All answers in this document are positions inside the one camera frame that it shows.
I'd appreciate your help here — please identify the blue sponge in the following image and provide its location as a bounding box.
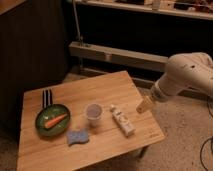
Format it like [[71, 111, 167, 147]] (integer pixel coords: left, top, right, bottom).
[[67, 129, 89, 146]]

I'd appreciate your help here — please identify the grey metal rail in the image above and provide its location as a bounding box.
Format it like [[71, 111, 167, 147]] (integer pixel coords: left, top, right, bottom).
[[69, 41, 168, 72]]

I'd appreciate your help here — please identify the green frying pan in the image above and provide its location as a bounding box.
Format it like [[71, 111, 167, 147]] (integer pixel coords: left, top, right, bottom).
[[35, 89, 71, 137]]

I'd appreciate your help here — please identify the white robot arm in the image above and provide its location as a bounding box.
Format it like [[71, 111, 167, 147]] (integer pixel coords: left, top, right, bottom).
[[136, 52, 213, 114]]

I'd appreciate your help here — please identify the wooden table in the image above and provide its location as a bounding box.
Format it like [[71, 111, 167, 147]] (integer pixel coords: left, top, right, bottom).
[[17, 71, 164, 171]]

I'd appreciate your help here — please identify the orange carrot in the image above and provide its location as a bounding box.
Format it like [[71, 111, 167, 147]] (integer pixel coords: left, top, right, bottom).
[[44, 114, 67, 129]]

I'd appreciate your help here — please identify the clear plastic cup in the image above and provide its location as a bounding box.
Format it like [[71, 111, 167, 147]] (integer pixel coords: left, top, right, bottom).
[[86, 104, 103, 127]]

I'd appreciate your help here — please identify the white tube bottle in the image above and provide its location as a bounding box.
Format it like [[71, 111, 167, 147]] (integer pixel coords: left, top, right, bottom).
[[110, 104, 135, 137]]

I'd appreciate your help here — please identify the upper shelf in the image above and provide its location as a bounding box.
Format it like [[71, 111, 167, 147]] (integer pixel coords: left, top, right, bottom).
[[75, 0, 213, 21]]

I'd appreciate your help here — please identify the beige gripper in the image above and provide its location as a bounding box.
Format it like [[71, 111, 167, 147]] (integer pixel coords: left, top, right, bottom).
[[136, 96, 155, 114]]

